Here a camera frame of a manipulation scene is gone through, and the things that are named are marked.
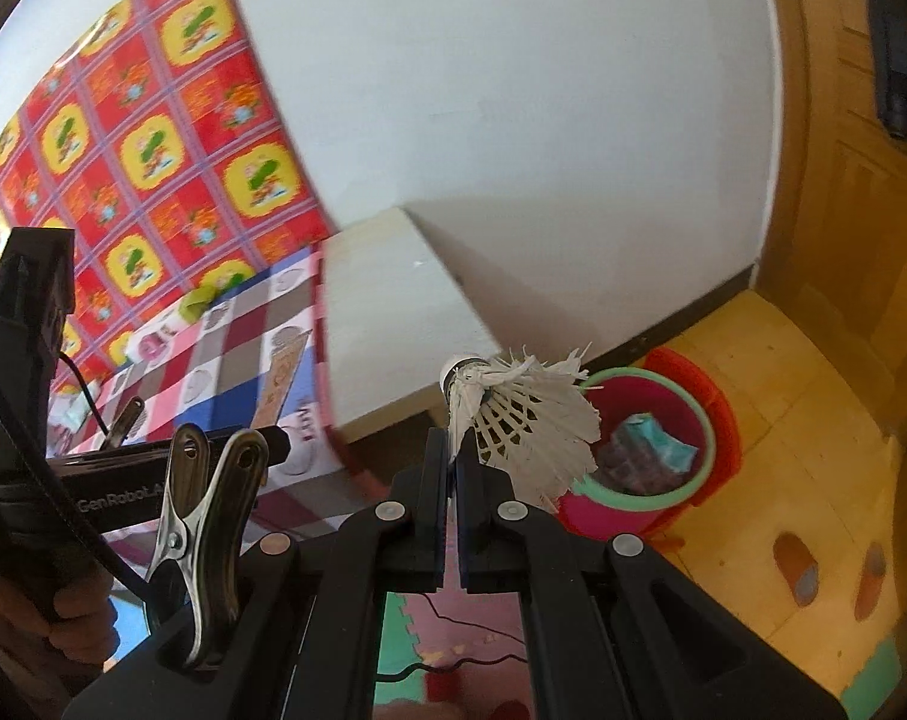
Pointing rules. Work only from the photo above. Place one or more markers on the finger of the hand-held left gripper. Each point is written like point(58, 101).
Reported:
point(273, 446)

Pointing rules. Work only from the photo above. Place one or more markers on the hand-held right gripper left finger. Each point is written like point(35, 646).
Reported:
point(435, 510)

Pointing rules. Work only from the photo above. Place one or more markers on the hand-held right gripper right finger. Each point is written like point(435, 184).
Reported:
point(472, 525)

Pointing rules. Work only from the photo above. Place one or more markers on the white feather shuttlecock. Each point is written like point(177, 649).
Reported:
point(528, 427)

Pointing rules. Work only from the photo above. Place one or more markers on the red bucket with green rim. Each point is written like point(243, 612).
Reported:
point(611, 517)

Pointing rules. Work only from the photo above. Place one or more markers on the person's left hand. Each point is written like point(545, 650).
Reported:
point(78, 615)

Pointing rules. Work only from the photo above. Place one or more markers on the orange printed wrapper strip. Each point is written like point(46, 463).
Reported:
point(281, 382)

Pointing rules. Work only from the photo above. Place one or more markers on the checked heart print blanket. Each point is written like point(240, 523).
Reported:
point(236, 360)

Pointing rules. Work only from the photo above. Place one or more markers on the metal spring clip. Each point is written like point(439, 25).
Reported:
point(127, 424)
point(198, 525)

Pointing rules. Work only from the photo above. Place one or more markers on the small pink packet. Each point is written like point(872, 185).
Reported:
point(155, 349)

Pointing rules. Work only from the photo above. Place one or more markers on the purple wrapper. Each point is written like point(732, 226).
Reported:
point(618, 465)

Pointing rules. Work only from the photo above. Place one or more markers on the teal crumpled packet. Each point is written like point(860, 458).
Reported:
point(656, 442)

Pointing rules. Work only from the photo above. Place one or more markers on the red plastic stool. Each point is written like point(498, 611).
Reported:
point(723, 420)

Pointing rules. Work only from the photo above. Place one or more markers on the orange grey slipper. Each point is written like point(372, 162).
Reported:
point(870, 581)
point(797, 570)

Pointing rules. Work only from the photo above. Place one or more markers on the wooden door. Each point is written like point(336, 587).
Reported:
point(836, 202)

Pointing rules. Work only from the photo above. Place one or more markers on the dark blue jeans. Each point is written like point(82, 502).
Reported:
point(903, 67)

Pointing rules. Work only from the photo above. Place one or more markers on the red floral wall cloth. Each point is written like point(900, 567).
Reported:
point(161, 150)

